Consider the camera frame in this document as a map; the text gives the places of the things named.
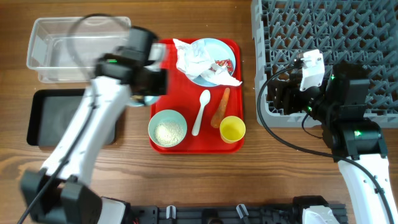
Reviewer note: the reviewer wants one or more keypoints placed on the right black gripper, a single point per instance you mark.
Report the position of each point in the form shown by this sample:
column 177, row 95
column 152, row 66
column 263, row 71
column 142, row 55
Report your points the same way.
column 286, row 93

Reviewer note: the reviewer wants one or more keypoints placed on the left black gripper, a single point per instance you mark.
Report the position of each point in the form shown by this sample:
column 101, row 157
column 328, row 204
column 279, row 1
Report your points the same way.
column 161, row 88

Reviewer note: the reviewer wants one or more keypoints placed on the light blue bowl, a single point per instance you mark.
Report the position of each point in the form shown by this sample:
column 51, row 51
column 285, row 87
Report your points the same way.
column 138, row 100

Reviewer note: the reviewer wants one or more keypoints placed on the green bowl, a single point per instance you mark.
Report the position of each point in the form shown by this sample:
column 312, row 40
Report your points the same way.
column 165, row 115

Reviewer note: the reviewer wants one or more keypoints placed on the white napkin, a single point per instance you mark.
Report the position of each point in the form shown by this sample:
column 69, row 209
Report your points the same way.
column 184, row 54

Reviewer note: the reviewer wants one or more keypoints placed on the yellow plastic cup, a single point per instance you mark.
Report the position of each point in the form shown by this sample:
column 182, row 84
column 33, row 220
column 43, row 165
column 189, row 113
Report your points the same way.
column 232, row 129

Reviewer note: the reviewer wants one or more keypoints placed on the red snack wrapper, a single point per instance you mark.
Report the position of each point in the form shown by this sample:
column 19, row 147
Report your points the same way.
column 227, row 63

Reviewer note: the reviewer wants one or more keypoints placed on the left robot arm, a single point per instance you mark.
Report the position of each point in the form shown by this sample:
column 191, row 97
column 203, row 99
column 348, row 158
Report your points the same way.
column 60, row 191

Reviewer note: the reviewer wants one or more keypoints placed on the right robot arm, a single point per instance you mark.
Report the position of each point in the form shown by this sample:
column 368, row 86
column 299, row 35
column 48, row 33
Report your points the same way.
column 357, row 144

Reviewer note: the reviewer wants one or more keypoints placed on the grey dishwasher rack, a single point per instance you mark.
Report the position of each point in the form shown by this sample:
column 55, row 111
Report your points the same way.
column 363, row 32

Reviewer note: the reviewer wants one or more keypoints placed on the white plastic spoon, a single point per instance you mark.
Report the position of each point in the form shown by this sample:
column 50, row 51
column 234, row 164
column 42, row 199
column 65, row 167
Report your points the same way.
column 204, row 100

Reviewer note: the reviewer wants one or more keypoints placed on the orange carrot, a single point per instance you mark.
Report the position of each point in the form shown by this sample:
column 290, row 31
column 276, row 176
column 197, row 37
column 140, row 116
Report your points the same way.
column 219, row 114

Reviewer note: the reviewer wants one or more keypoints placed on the light blue plate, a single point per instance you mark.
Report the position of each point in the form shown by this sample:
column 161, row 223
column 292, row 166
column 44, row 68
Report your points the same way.
column 205, row 52

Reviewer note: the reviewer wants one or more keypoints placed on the clear plastic bin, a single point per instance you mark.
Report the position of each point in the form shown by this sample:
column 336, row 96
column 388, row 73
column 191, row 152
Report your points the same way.
column 59, row 58

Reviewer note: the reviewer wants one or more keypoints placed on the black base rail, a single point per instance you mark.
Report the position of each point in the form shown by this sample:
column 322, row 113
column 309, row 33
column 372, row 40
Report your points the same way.
column 281, row 213

